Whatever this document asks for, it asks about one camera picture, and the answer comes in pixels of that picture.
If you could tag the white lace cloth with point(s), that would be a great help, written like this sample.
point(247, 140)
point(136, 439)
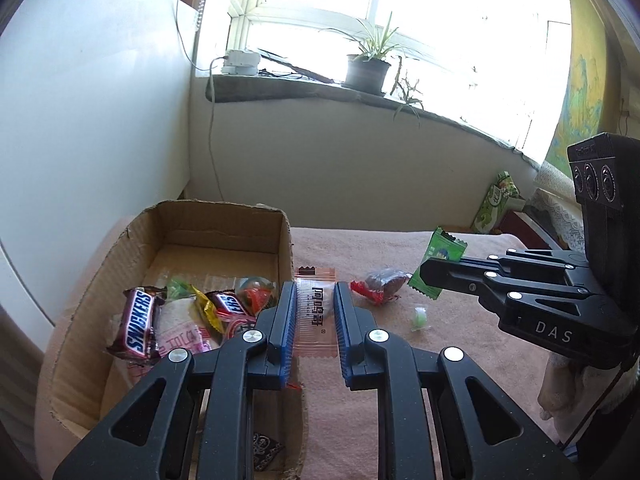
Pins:
point(555, 200)

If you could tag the long brown chocolate bar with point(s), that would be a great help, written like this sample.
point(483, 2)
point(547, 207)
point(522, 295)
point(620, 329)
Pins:
point(137, 322)

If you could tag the person's right hand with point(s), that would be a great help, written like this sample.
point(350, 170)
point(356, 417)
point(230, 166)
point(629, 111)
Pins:
point(565, 385)

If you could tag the clear red candy packet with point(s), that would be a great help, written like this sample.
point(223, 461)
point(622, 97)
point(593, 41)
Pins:
point(255, 295)

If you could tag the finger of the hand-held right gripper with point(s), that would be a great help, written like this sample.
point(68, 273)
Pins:
point(450, 277)
point(530, 259)

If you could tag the green printed bag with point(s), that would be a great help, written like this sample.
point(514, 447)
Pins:
point(495, 205)

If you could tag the cardboard box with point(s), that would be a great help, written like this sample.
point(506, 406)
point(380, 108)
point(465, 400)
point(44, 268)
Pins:
point(215, 225)

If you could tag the white window frame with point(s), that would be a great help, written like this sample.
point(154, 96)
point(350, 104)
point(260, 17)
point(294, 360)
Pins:
point(250, 15)

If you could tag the wall map poster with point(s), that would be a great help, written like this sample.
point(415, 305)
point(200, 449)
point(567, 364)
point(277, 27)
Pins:
point(585, 90)

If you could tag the small brown chocolate bar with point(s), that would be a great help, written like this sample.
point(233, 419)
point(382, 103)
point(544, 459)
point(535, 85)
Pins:
point(227, 310)

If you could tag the clear orange striped packet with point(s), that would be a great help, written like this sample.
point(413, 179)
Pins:
point(315, 310)

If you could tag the pink white snack packet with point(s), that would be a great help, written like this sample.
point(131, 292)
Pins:
point(180, 327)

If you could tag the dark stick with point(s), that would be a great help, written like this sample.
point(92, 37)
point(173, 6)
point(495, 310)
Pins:
point(300, 67)

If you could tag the potted spider plant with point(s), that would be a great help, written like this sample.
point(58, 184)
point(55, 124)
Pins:
point(367, 72)

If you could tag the grey stone windowsill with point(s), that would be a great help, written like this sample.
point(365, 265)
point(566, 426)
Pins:
point(280, 90)

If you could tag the white cabinet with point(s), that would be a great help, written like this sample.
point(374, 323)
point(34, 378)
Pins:
point(90, 110)

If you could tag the pink blanket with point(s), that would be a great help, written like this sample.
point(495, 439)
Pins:
point(480, 365)

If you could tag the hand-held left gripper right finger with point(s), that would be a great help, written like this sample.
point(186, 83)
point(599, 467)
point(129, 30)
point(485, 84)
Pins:
point(342, 332)

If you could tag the red wrapped brown candy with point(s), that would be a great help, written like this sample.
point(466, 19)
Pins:
point(387, 280)

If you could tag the small trailing plant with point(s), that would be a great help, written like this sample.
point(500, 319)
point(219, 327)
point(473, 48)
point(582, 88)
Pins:
point(407, 92)

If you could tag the yellow snack packet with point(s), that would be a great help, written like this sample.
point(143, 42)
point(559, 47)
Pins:
point(207, 310)

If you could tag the green candy packet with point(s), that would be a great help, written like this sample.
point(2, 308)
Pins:
point(180, 289)
point(442, 247)

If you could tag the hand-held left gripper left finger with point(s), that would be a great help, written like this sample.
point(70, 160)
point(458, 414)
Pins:
point(287, 332)

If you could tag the small clear wrapped candy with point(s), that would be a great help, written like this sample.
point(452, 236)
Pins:
point(419, 319)

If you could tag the black patterned candy packet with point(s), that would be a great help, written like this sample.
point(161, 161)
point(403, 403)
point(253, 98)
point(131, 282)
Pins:
point(265, 451)

